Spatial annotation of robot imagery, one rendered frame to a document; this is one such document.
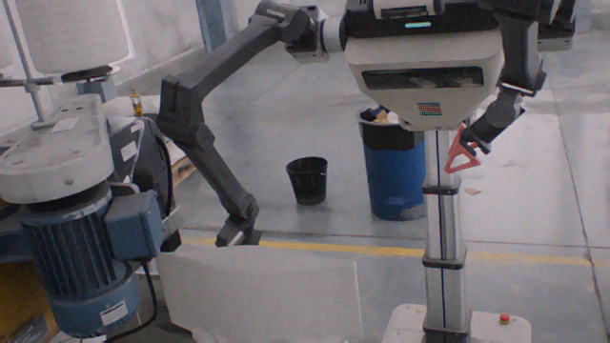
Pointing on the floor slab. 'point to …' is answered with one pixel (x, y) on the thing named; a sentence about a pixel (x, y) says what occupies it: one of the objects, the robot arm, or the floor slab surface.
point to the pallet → (181, 171)
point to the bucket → (308, 179)
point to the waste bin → (393, 166)
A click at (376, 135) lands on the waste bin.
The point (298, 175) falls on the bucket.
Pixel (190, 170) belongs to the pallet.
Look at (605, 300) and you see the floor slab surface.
